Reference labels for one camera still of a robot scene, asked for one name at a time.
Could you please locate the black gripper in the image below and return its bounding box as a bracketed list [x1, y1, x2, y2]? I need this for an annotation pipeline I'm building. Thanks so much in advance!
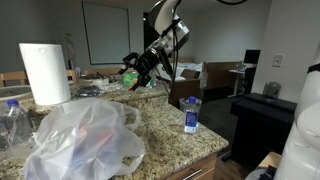
[117, 48, 165, 92]

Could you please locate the Fiji water bottle blue cap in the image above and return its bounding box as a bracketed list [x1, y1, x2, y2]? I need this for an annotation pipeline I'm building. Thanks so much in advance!
[183, 96, 200, 135]

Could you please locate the dark plastic bag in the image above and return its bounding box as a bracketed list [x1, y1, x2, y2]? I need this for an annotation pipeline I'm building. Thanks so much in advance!
[73, 84, 103, 99]

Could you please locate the translucent white plastic bag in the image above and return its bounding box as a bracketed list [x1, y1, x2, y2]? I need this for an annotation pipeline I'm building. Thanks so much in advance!
[22, 97, 146, 180]

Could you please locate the green cardboard box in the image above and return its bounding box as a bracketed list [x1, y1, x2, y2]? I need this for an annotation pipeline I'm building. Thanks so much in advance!
[122, 71, 139, 89]

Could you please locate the tall clear water bottle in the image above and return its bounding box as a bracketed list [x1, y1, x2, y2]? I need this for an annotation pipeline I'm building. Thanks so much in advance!
[149, 69, 158, 88]

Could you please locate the white round container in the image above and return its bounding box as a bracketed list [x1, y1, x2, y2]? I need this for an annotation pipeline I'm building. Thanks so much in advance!
[79, 73, 111, 87]

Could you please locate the white projection screen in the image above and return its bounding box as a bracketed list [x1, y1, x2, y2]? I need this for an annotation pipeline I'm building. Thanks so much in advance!
[82, 1, 132, 66]

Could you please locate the white paper towel roll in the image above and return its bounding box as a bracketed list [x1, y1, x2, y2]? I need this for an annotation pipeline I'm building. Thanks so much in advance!
[18, 42, 72, 106]

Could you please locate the white desk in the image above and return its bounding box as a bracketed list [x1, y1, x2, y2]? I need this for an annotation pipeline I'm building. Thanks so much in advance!
[229, 68, 246, 98]

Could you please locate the black office chair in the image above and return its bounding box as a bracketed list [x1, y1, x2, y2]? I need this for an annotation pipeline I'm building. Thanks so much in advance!
[241, 64, 257, 95]

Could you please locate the black computer monitor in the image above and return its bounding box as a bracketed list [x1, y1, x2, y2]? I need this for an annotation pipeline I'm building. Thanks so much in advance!
[243, 49, 262, 65]

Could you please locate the wooden drawer front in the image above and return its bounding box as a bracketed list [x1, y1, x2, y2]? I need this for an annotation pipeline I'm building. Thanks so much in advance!
[164, 153, 218, 180]

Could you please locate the clear plastic bottle blue cap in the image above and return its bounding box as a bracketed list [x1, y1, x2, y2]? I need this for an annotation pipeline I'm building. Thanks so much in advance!
[0, 99, 35, 153]

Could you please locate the black cabinet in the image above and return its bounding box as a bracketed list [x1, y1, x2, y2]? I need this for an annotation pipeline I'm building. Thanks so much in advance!
[229, 93, 298, 168]

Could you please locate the grey rounded container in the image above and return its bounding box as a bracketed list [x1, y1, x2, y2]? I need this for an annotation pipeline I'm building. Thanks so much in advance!
[262, 81, 282, 100]

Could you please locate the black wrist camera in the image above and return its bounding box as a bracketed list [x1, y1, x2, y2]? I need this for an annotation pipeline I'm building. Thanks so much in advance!
[159, 49, 174, 77]

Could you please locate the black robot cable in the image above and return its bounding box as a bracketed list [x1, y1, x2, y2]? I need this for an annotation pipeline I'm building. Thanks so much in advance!
[156, 0, 249, 109]

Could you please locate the metal drawer handle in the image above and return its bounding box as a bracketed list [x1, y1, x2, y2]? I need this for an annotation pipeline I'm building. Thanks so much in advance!
[181, 168, 204, 180]

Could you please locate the white light switch plate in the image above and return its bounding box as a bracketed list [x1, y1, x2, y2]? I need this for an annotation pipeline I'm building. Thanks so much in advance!
[272, 53, 285, 68]

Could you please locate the black velcro strap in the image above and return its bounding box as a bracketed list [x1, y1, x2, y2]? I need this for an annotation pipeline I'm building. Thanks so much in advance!
[307, 62, 320, 75]

